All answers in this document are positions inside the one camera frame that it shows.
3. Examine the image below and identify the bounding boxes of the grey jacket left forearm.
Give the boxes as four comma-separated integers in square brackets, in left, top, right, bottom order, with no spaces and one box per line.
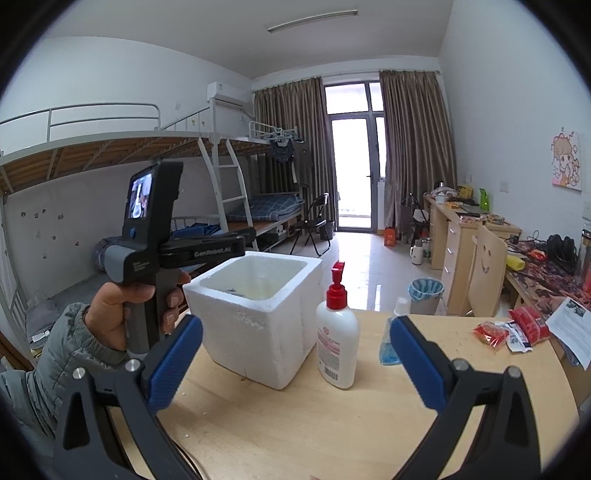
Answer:
[1,303,127,469]

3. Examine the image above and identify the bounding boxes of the person's left hand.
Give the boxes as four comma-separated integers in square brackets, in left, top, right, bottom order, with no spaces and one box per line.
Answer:
[84,272,191,351]

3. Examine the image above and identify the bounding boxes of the red snack packet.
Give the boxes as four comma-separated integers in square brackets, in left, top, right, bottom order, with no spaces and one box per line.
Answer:
[472,321,509,349]

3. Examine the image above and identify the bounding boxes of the blue spray bottle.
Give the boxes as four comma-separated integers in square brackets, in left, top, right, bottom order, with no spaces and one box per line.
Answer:
[378,296,412,367]

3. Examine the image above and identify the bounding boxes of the blue lined trash bin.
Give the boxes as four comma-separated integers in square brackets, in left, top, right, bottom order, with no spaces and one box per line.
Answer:
[408,277,445,315]

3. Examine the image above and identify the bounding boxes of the red wrapped snack pack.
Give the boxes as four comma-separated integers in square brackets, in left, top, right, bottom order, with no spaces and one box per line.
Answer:
[500,305,550,353]

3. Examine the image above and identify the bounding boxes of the metal bunk bed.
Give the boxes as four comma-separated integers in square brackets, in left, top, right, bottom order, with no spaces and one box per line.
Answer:
[1,100,297,333]

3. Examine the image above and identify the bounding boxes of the wooden smiley chair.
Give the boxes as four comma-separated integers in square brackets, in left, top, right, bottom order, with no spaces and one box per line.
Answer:
[468,225,507,318]

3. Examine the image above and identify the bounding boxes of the white styrofoam box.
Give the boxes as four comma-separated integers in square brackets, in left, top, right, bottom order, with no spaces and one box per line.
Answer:
[183,252,324,390]

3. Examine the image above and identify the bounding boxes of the white lotion pump bottle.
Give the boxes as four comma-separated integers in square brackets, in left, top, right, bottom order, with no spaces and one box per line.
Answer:
[315,261,361,390]

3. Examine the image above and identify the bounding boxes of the printed paper sheet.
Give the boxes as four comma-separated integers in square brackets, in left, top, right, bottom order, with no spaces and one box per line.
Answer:
[546,297,591,370]

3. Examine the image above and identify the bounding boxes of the white thermos jug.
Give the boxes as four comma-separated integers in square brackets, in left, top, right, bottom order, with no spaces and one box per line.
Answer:
[410,239,424,266]

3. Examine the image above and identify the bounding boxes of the wooden desk with drawers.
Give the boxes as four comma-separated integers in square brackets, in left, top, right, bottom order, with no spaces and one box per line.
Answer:
[424,195,521,316]

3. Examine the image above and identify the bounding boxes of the black folding chair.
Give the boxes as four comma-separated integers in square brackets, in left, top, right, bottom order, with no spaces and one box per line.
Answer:
[290,192,332,257]

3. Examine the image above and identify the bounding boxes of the black headphones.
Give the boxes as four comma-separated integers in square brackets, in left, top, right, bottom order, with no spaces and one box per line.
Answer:
[546,234,577,269]

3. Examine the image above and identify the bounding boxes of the white air conditioner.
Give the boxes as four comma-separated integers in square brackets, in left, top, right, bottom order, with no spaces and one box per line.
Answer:
[206,82,252,109]

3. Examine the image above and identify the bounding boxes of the toiletry bottles cluster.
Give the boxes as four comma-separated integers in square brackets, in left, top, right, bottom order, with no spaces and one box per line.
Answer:
[575,228,591,287]

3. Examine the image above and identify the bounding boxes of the left brown curtain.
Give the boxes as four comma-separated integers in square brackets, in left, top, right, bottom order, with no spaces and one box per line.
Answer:
[254,77,338,221]

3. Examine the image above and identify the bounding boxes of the brown curtain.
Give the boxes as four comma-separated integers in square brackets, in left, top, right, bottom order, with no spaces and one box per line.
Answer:
[254,77,338,221]
[380,70,457,231]

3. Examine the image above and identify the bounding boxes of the right brown curtain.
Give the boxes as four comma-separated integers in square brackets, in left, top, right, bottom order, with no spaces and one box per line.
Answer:
[380,70,457,231]

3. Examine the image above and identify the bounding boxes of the glass balcony door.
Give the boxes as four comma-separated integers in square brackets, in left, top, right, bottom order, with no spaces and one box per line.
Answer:
[325,81,387,233]

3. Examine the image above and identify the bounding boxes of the ceiling tube light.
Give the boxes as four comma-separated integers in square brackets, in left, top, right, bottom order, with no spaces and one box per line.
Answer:
[266,9,359,34]

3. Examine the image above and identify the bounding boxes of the anime wall poster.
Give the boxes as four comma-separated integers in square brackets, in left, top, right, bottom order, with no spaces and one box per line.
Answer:
[551,130,582,192]

